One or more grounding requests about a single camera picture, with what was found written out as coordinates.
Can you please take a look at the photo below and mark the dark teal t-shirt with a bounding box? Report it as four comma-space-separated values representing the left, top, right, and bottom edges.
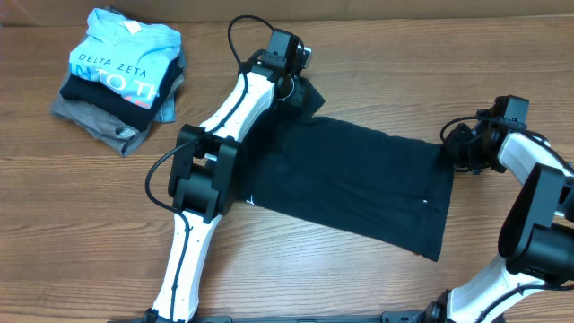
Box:
235, 79, 454, 261

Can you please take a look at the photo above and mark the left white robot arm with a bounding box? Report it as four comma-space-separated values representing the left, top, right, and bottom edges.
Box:
143, 48, 311, 322

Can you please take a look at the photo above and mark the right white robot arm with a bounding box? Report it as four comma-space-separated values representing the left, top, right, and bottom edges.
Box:
413, 117, 573, 323

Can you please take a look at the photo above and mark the blue denim folded garment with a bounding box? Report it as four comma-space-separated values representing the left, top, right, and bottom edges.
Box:
154, 94, 176, 123

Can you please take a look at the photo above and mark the light blue folded t-shirt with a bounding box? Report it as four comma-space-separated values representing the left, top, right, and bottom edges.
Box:
69, 8, 181, 109

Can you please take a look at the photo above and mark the black folded garment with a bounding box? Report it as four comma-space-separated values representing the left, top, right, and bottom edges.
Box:
59, 60, 184, 131

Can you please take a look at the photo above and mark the grey folded garment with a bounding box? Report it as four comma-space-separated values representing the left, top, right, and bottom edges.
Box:
50, 52, 187, 157

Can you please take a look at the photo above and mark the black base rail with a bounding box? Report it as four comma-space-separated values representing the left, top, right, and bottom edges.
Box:
107, 309, 508, 323

